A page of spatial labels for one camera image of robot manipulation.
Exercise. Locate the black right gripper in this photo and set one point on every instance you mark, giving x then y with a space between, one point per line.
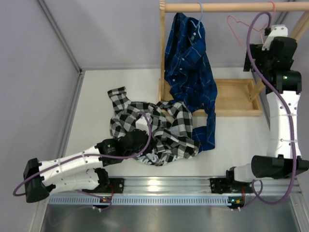
258 52

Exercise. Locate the black white checkered shirt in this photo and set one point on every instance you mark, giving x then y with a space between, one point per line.
171 126

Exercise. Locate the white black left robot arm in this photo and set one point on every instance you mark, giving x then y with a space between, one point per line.
84 170

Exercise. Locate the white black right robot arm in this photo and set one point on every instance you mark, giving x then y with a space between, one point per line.
283 159

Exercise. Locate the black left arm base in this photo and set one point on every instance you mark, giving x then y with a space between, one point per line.
116 185

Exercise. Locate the light blue hanger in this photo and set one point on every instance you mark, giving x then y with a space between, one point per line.
200 19

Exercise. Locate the blue plaid shirt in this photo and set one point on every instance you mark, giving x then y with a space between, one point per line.
188 72

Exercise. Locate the wooden clothes rack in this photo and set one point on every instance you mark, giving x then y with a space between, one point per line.
237 97

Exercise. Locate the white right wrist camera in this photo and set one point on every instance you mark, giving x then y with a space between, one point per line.
272 32

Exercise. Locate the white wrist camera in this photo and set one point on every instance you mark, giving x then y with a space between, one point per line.
142 125
272 32

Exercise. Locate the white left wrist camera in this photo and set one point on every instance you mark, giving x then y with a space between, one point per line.
142 125

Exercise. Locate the aluminium mounting rail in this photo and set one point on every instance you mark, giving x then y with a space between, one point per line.
190 184

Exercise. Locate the slotted grey cable duct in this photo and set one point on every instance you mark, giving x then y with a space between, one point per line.
142 200

